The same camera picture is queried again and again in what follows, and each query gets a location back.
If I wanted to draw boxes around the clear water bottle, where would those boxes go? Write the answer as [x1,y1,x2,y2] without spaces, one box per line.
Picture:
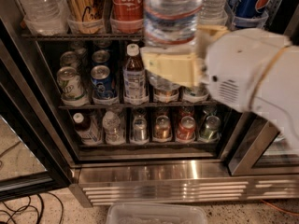
[199,0,227,25]
[144,0,202,91]
[20,0,69,35]

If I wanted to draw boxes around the brown bottle bottom left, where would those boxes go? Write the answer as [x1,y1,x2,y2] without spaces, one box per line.
[73,113,101,146]

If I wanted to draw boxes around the green white can middle right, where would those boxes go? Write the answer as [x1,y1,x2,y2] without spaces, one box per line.
[182,87,208,103]

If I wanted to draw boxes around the red Coca-Cola can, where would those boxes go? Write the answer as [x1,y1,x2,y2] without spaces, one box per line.
[112,0,143,34]

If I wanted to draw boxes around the gold can shelf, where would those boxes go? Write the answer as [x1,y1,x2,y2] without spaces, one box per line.
[153,115,172,142]
[153,89,179,103]
[67,0,103,34]

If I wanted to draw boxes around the silver can behind left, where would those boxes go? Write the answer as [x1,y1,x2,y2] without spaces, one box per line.
[60,51,82,71]

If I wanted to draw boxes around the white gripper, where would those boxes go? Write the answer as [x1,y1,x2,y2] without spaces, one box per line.
[140,24,292,112]

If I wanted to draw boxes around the brown tea bottle white cap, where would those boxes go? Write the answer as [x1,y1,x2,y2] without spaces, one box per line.
[122,43,147,105]

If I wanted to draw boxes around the clear plastic bin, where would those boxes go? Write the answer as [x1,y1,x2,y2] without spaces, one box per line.
[106,203,207,224]

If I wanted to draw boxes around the silver can bottom shelf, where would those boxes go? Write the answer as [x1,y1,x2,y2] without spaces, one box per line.
[131,118,149,145]

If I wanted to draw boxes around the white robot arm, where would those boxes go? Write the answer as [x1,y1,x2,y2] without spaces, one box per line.
[141,25,299,151]

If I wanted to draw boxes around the green white can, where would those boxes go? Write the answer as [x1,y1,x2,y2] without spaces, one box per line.
[57,66,89,106]
[182,87,208,103]

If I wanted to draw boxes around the gold can top shelf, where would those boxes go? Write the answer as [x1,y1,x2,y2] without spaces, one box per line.
[67,0,103,34]

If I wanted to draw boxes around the green white can front left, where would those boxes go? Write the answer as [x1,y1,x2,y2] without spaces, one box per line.
[57,66,89,106]

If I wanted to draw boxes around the small water bottle bottom shelf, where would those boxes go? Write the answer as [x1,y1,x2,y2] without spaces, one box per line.
[102,111,125,145]

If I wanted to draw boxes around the blue can middle shelf front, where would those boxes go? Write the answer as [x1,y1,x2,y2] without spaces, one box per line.
[91,65,119,105]

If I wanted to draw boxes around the gold can middle shelf front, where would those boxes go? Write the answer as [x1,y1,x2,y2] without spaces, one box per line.
[153,89,179,103]

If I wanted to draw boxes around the clear water bottle behind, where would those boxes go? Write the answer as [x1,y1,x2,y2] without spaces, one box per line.
[199,0,227,25]

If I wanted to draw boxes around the red can bottom shelf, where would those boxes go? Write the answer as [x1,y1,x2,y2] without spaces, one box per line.
[176,116,196,142]

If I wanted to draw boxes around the blue can second row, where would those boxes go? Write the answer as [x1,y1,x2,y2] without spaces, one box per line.
[92,50,110,67]

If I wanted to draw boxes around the green can bottom shelf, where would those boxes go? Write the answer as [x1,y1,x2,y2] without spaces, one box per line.
[199,116,221,143]

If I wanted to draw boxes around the gold can bottom shelf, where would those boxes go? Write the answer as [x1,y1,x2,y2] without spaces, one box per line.
[153,115,172,142]

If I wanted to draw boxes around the blue Pepsi can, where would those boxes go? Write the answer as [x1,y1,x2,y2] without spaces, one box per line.
[228,0,269,29]

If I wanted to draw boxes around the stainless steel drinks fridge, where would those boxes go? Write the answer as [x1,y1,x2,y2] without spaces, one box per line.
[0,0,299,207]

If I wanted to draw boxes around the black cable on floor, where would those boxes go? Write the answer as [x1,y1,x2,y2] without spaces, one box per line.
[0,192,64,224]

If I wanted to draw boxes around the orange cable on floor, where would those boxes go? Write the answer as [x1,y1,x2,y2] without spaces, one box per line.
[260,199,299,217]

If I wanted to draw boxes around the left glass fridge door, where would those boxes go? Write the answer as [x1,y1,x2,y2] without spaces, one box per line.
[0,41,70,201]

